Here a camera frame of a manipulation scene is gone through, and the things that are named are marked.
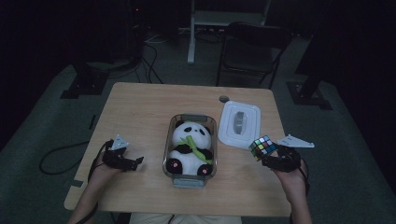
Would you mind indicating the black folding chair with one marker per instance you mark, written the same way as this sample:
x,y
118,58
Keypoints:
x,y
249,53

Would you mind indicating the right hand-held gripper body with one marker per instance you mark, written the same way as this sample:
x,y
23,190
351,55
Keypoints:
x,y
286,158

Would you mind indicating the person's right hand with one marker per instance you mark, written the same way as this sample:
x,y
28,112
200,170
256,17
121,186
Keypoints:
x,y
291,183

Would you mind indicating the person's left hand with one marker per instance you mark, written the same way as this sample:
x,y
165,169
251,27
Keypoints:
x,y
104,172

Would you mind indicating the person's beige trousers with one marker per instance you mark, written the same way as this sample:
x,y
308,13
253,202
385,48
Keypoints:
x,y
186,219

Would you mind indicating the clear plastic storage box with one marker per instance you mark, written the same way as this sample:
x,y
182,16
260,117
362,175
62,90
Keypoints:
x,y
189,182

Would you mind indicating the grey tape strip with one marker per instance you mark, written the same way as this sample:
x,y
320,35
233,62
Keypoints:
x,y
77,183

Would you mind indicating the panda plush toy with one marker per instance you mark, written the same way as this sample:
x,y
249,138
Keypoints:
x,y
190,146

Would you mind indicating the black stand with base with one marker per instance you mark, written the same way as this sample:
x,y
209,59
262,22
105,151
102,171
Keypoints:
x,y
85,82
308,90

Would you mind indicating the white storage box lid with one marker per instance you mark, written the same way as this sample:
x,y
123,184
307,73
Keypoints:
x,y
239,123

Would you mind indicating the small black floor strip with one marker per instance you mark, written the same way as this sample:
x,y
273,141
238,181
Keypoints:
x,y
92,123

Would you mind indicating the white metal desk frame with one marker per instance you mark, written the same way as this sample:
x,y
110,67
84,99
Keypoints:
x,y
199,21

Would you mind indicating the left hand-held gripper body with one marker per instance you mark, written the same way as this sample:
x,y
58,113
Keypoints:
x,y
116,157

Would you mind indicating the colourful puzzle cube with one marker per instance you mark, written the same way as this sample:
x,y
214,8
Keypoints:
x,y
262,146

